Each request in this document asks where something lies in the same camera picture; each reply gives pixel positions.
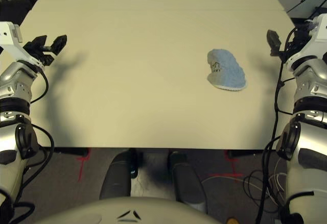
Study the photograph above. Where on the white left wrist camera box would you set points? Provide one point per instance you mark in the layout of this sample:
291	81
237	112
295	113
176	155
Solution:
10	40

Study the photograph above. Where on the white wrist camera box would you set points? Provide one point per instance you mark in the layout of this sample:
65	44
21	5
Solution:
10	40
318	40

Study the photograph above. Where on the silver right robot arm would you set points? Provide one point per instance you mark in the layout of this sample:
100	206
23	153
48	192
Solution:
309	86

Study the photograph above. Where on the beige robot torso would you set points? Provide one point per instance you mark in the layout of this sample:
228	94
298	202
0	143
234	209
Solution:
102	211

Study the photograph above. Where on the blue and grey rag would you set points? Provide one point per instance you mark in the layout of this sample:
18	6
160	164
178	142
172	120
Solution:
227	73

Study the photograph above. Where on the dark grey right robot leg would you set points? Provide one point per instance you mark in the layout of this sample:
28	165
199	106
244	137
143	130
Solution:
186	180

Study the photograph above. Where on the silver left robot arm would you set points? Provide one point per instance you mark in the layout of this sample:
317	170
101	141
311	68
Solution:
15	86

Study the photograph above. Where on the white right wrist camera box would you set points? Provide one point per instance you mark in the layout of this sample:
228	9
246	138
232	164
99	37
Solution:
318	40

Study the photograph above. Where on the dark grey robot leg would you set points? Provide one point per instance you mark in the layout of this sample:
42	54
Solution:
117	178
186	180

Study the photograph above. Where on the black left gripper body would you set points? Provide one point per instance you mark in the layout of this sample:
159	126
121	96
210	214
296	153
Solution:
43	55

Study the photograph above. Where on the small orange object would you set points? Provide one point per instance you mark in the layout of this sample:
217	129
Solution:
232	221

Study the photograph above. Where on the black foam floor mat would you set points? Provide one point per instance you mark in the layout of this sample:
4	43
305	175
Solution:
12	11

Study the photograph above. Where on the dark grey left robot leg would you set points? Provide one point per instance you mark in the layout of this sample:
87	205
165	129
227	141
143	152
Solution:
117	178

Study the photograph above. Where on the black tripod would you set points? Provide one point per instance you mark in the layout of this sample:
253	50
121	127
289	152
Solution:
306	0

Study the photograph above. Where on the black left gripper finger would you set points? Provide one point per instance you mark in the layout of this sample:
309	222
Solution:
39	41
59	44

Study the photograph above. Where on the black table foot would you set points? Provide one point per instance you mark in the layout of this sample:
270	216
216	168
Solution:
250	153
72	151

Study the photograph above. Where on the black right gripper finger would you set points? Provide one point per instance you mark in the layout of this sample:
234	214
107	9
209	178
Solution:
274	41

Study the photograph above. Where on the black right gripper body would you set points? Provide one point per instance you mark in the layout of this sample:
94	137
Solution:
296	39

